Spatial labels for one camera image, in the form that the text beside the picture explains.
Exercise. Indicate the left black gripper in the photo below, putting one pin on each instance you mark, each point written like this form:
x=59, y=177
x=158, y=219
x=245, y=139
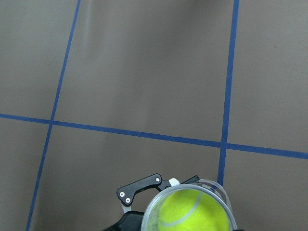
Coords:
x=131, y=220

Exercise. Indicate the yellow tennis ball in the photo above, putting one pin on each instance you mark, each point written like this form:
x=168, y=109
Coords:
x=192, y=210

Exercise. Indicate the clear tennis ball can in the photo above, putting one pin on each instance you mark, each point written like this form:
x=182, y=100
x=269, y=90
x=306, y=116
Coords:
x=212, y=188

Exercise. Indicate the brown paper table cover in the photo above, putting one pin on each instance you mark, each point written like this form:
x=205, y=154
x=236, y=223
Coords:
x=96, y=94

